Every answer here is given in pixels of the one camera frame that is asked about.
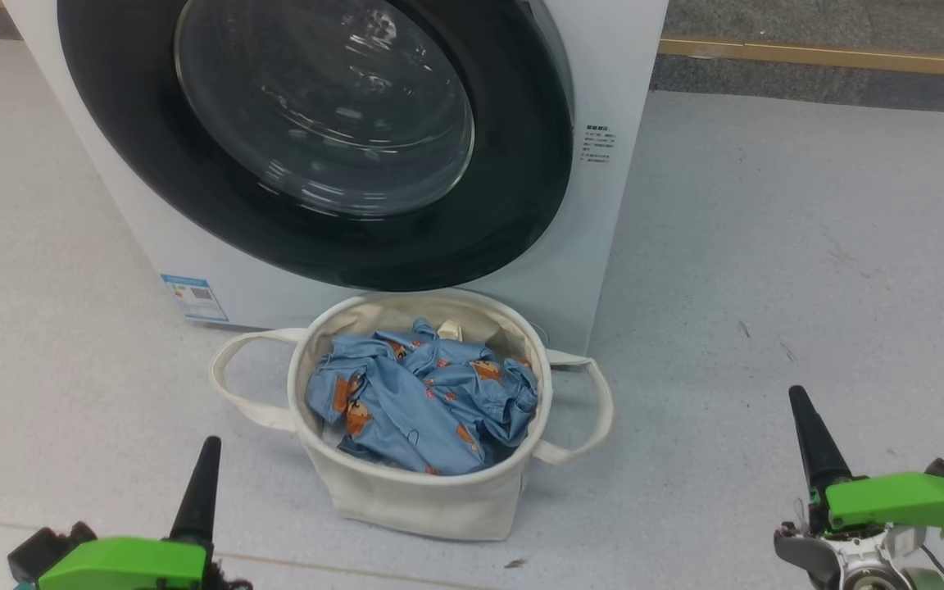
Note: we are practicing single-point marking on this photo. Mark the cream fabric laundry basket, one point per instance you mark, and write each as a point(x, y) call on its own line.
point(423, 508)

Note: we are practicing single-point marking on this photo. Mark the white front-load washing machine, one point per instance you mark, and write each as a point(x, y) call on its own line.
point(603, 246)

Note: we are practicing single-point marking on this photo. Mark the black round washing machine door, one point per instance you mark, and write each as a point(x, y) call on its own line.
point(152, 188)

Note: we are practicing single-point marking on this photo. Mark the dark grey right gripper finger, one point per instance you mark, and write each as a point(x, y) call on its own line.
point(816, 451)

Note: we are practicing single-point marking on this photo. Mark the blue bear print garment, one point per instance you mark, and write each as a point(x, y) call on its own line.
point(406, 410)

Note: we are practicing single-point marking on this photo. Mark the wooden floor strip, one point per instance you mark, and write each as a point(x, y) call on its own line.
point(832, 57)

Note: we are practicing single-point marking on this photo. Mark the small printed text label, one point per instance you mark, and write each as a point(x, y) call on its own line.
point(597, 144)

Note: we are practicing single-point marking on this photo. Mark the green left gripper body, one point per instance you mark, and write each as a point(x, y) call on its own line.
point(120, 565)

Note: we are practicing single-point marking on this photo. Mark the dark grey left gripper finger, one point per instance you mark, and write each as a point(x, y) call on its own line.
point(197, 500)

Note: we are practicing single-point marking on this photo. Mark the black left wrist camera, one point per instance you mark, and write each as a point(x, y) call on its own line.
point(42, 553)

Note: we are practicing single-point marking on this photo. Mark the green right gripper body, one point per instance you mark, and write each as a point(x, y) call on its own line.
point(906, 500)

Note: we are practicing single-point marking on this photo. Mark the blue energy label sticker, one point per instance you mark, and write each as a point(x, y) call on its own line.
point(193, 297)

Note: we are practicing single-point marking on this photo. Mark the white cloth in basket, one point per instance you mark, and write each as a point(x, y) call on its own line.
point(449, 329)

